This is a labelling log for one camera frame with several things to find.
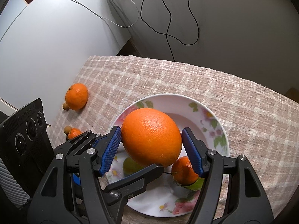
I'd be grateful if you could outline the checked beige tablecloth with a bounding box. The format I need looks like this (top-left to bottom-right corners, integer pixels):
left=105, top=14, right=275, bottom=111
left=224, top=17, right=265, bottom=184
left=48, top=55, right=299, bottom=224

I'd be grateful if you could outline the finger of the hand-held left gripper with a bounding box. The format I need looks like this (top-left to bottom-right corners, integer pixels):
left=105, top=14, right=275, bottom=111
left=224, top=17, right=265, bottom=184
left=104, top=164, right=164, bottom=203
left=54, top=131, right=101, bottom=159

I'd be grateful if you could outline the white cable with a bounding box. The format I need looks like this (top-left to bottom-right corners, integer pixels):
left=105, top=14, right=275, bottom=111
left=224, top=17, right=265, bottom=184
left=44, top=0, right=141, bottom=28

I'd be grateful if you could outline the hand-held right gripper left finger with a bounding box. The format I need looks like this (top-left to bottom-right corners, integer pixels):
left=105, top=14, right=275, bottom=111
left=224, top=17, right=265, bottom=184
left=28, top=126, right=122, bottom=224

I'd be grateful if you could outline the grey ribbed panel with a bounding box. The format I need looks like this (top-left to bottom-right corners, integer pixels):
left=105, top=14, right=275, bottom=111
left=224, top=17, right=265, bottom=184
left=0, top=157, right=30, bottom=203

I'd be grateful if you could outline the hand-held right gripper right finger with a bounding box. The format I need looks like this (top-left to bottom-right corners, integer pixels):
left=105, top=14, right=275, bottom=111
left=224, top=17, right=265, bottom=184
left=182, top=128, right=274, bottom=224

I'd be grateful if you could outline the small orange tomato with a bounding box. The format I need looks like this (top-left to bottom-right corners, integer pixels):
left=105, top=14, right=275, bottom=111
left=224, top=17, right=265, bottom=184
left=67, top=128, right=83, bottom=140

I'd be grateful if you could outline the looped black cable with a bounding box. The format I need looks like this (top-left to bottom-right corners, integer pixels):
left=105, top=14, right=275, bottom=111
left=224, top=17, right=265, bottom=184
left=140, top=0, right=200, bottom=46

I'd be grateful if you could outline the large orange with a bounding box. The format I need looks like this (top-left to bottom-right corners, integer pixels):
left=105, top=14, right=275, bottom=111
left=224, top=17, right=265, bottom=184
left=121, top=108, right=183, bottom=167

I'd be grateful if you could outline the white cabinet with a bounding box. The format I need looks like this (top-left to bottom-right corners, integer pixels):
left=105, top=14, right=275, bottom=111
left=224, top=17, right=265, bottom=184
left=0, top=0, right=132, bottom=119

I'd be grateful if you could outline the floral white plate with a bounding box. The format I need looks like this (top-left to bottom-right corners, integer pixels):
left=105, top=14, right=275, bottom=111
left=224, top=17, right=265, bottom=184
left=107, top=93, right=230, bottom=216

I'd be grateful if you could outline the mandarin with green leaf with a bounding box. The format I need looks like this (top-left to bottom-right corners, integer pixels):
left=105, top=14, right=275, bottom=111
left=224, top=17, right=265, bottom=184
left=171, top=156, right=204, bottom=190

